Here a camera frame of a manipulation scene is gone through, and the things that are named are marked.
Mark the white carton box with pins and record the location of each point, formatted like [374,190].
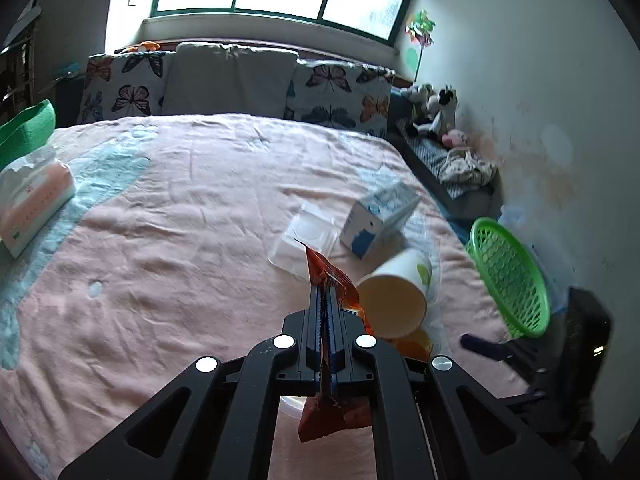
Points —
[370,220]

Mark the pink blanket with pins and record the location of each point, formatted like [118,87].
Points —
[175,235]

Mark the orange red snack wrapper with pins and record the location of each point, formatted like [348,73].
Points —
[330,280]

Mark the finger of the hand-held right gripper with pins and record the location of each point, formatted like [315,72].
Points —
[480,345]
[520,400]

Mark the grey plush toy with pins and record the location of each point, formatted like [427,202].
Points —
[417,92]

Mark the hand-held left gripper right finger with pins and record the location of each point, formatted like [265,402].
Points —
[336,345]

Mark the teal plastic item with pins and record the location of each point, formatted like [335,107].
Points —
[67,70]

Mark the white printed paper cup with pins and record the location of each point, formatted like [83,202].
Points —
[395,300]

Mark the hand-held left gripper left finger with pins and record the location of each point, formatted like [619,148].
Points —
[320,340]

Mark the crumpled beige cloth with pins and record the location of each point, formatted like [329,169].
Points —
[465,167]

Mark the grey pillow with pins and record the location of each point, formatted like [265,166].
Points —
[230,80]

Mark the large butterfly print pillow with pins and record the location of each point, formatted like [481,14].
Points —
[340,95]

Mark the orange plush toy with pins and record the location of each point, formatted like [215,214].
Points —
[145,46]

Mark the clear plastic container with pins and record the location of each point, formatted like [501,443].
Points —
[300,240]

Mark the pink plush toy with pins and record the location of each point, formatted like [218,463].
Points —
[455,137]

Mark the cow plush toy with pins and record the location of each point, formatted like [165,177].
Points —
[445,105]

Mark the green plastic bin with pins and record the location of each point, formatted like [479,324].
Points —
[30,130]

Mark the metal rack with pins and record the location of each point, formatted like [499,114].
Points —
[15,75]

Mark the colourful pinwheel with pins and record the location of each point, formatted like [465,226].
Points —
[420,27]

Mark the small butterfly print pillow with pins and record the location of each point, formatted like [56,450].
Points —
[120,85]

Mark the green plastic basket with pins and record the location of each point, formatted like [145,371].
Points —
[505,280]

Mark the pink tissue pack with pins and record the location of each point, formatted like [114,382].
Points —
[35,205]

